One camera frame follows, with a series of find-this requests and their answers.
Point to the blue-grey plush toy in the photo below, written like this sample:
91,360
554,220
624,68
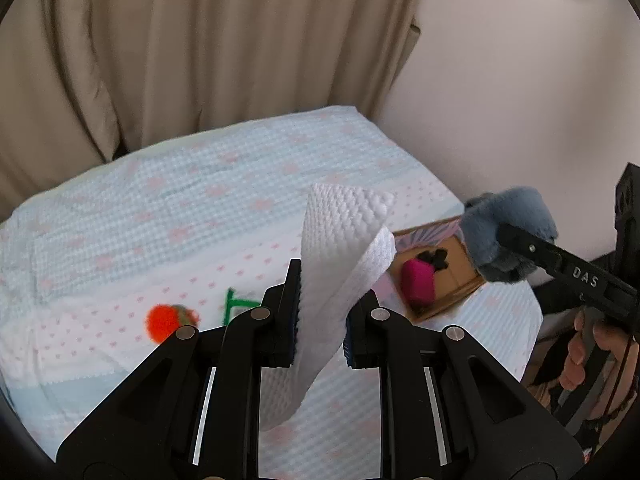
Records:
485,240

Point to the white textured cloth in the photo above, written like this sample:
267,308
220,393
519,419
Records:
340,240

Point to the white dotted blanket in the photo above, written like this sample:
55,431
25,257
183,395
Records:
100,320

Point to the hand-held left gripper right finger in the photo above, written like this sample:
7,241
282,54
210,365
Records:
351,342

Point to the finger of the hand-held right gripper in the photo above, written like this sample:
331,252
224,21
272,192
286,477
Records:
550,260

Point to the cardboard box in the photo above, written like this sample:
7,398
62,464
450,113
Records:
452,275

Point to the beige curtain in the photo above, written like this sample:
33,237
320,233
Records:
200,45

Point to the pink soft block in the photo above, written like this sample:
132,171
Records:
418,282

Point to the small black toy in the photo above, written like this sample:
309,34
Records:
433,258

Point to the orange-red plush strawberry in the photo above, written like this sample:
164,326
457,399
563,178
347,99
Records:
167,324

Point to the person's right hand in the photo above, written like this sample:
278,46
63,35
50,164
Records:
580,355

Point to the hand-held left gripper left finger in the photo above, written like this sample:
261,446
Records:
294,310

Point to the green plastic frame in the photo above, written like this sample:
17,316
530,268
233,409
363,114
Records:
231,305

